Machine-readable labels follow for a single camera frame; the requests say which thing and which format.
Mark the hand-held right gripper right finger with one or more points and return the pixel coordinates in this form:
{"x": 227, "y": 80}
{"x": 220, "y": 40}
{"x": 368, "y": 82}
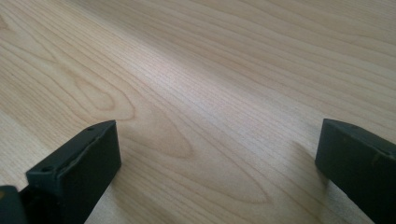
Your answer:
{"x": 358, "y": 161}

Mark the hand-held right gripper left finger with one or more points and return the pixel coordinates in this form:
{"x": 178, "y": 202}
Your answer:
{"x": 77, "y": 168}

